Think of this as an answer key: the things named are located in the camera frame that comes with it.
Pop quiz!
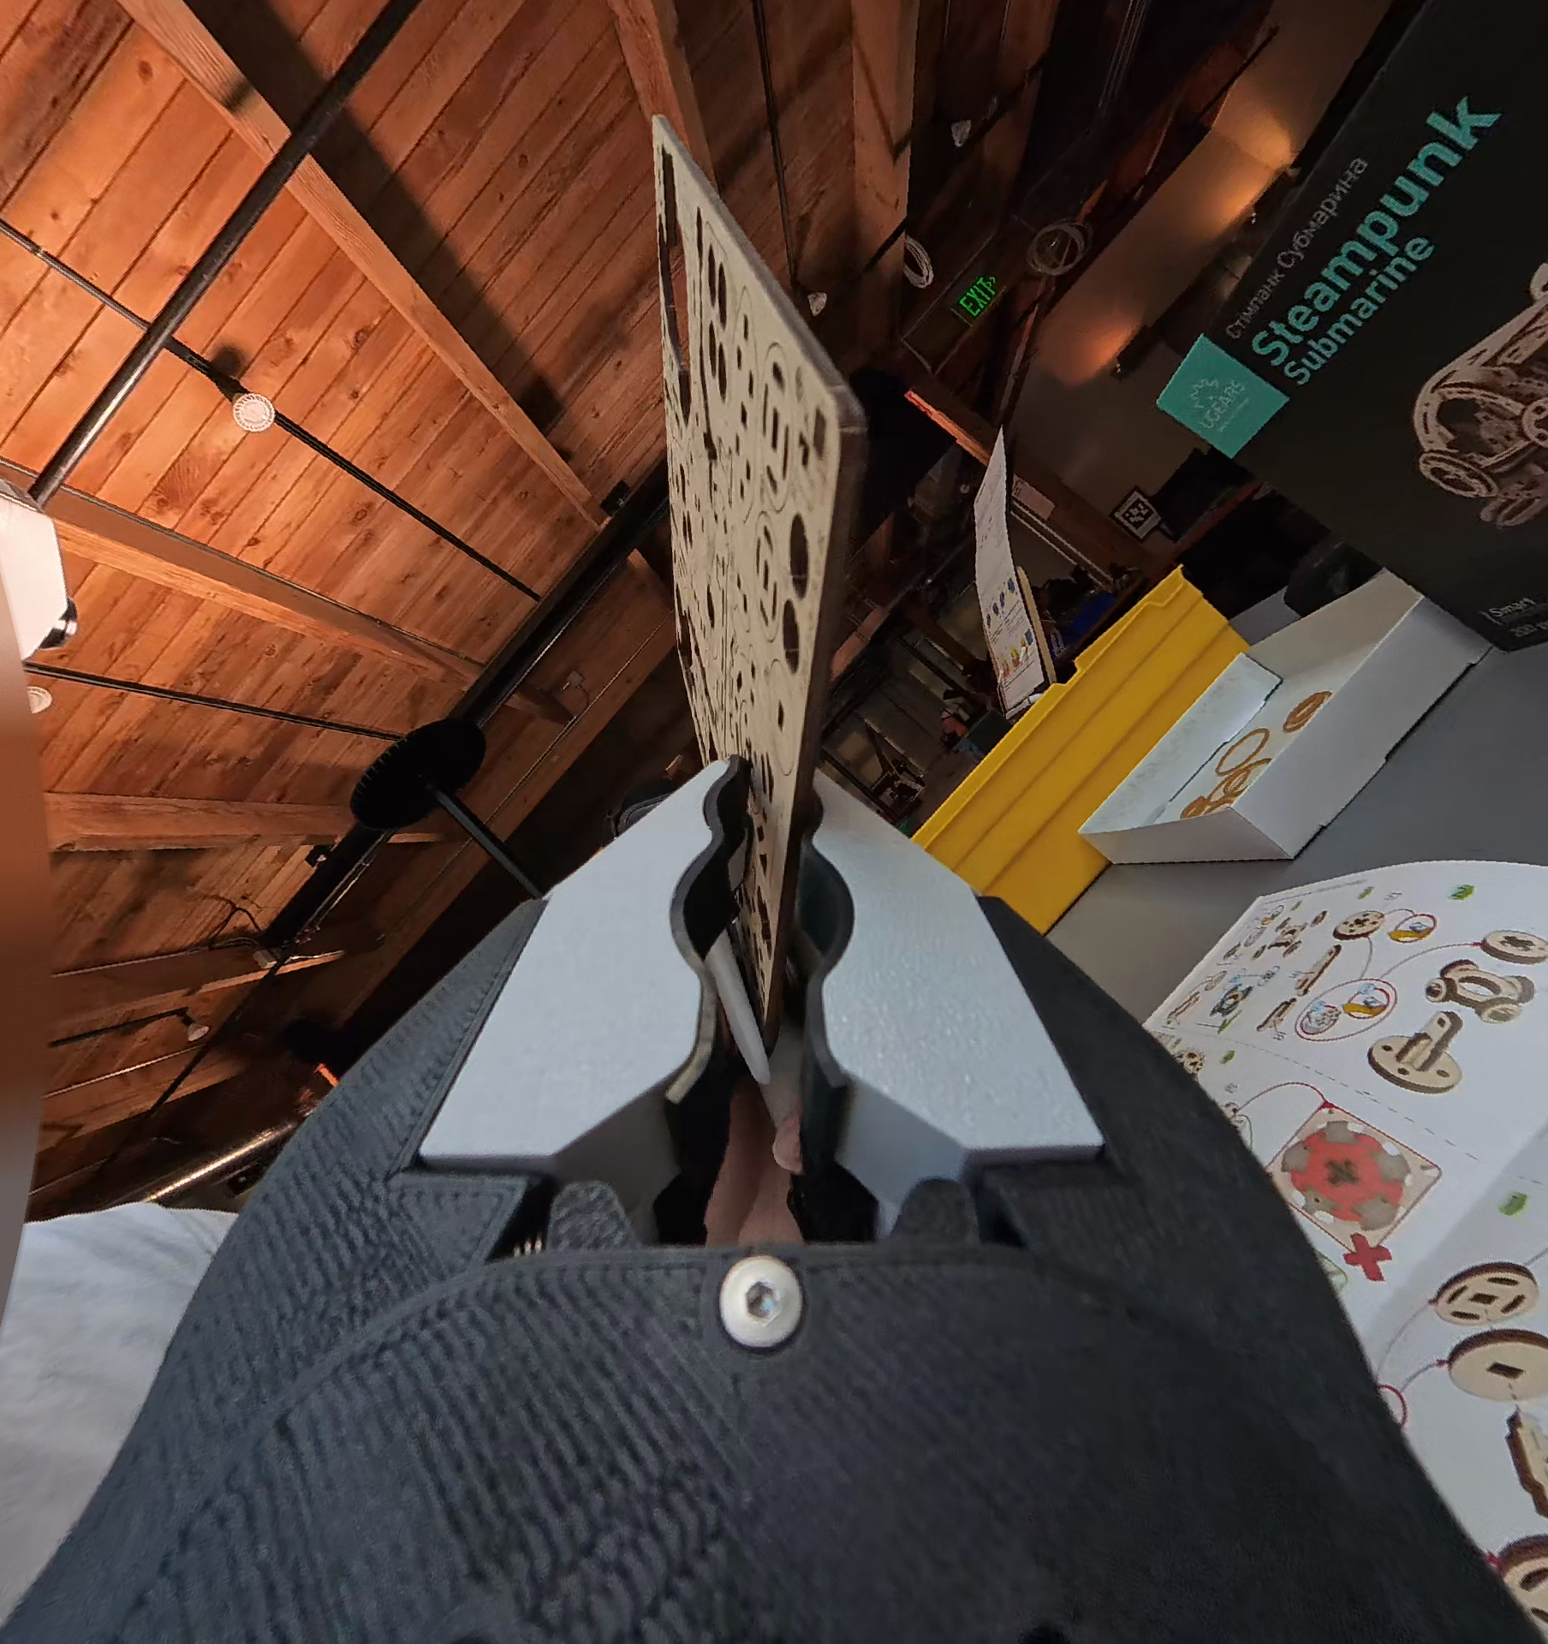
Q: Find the black model kit box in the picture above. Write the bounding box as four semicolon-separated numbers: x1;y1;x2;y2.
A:
1155;0;1548;653

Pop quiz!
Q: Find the assembly instruction booklet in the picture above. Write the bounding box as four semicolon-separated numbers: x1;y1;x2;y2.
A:
1145;863;1548;1644

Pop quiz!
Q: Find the pile of tan rubber bands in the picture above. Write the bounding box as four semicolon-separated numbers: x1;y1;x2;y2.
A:
1179;690;1335;821

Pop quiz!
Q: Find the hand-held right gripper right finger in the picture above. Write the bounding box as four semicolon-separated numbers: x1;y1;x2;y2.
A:
794;771;1107;1245

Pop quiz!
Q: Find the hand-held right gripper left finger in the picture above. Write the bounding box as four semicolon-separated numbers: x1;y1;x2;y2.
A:
417;757;751;1245

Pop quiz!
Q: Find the yellow plastic bin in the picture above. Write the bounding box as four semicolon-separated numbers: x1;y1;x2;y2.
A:
913;565;1252;935

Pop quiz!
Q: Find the person's left hand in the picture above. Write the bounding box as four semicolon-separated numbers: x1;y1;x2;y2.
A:
708;1079;809;1245

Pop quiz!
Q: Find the white cardboard tray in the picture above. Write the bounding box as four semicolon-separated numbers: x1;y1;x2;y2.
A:
1078;596;1496;865

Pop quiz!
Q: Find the white ceiling-mounted device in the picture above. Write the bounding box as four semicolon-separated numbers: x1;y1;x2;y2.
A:
0;475;83;653

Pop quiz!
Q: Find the black round ceiling fixture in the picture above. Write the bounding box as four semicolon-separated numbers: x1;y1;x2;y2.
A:
348;720;545;901

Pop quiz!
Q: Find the black power brick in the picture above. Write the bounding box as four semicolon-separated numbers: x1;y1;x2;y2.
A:
1285;540;1386;619

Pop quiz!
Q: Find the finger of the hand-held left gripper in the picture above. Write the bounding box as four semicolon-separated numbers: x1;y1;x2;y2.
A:
710;944;776;1088

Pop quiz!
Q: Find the wooden laser-cut parts sheet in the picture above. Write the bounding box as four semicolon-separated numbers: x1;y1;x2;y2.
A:
651;115;869;1048

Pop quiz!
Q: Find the wooden stand with paper sheet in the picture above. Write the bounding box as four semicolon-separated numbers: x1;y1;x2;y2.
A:
973;430;1059;721

